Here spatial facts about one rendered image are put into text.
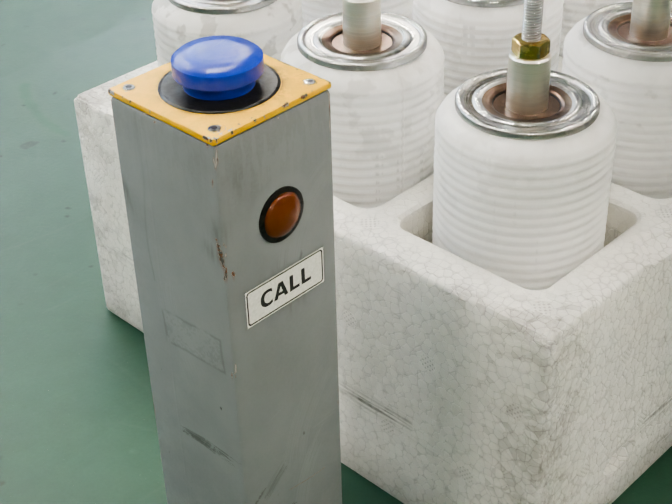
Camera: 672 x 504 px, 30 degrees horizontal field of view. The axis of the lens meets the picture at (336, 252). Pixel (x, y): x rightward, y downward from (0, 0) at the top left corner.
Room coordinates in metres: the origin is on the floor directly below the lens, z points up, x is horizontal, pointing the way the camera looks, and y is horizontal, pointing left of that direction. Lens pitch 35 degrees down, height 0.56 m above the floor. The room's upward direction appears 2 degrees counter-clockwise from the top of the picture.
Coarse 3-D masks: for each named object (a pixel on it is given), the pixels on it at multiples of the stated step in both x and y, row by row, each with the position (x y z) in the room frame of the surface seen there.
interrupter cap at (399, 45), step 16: (336, 16) 0.70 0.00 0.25; (384, 16) 0.70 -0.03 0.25; (400, 16) 0.70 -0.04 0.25; (304, 32) 0.68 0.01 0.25; (320, 32) 0.68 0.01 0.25; (336, 32) 0.68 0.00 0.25; (384, 32) 0.68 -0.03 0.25; (400, 32) 0.68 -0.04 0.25; (416, 32) 0.68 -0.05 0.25; (304, 48) 0.66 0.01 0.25; (320, 48) 0.66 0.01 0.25; (336, 48) 0.66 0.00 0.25; (384, 48) 0.66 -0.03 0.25; (400, 48) 0.65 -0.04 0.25; (416, 48) 0.65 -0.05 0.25; (320, 64) 0.64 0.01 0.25; (336, 64) 0.64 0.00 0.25; (352, 64) 0.63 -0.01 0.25; (368, 64) 0.63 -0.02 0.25; (384, 64) 0.63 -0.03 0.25; (400, 64) 0.64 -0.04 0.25
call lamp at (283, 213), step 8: (288, 192) 0.47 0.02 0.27; (280, 200) 0.47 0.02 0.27; (288, 200) 0.47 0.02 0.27; (296, 200) 0.47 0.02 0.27; (272, 208) 0.46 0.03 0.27; (280, 208) 0.47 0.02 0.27; (288, 208) 0.47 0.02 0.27; (296, 208) 0.47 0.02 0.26; (272, 216) 0.46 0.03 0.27; (280, 216) 0.46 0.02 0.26; (288, 216) 0.47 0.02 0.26; (296, 216) 0.47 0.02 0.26; (272, 224) 0.46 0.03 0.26; (280, 224) 0.46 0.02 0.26; (288, 224) 0.47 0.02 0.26; (272, 232) 0.46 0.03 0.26; (280, 232) 0.46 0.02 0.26; (288, 232) 0.47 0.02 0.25
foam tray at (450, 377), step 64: (128, 256) 0.72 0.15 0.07; (384, 256) 0.56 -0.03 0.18; (448, 256) 0.55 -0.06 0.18; (640, 256) 0.55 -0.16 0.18; (128, 320) 0.73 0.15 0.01; (384, 320) 0.55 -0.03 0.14; (448, 320) 0.52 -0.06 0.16; (512, 320) 0.50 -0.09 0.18; (576, 320) 0.49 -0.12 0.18; (640, 320) 0.54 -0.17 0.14; (384, 384) 0.55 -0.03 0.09; (448, 384) 0.52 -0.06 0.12; (512, 384) 0.49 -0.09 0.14; (576, 384) 0.50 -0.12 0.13; (640, 384) 0.55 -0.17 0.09; (384, 448) 0.55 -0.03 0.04; (448, 448) 0.52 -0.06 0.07; (512, 448) 0.49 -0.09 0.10; (576, 448) 0.50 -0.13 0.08; (640, 448) 0.56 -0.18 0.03
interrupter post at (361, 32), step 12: (348, 0) 0.66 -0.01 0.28; (360, 0) 0.66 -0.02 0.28; (372, 0) 0.66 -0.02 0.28; (348, 12) 0.66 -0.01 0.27; (360, 12) 0.66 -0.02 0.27; (372, 12) 0.66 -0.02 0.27; (348, 24) 0.66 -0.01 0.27; (360, 24) 0.66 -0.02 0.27; (372, 24) 0.66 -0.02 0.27; (348, 36) 0.66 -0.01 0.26; (360, 36) 0.66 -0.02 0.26; (372, 36) 0.66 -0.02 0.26; (360, 48) 0.66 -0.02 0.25; (372, 48) 0.66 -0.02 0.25
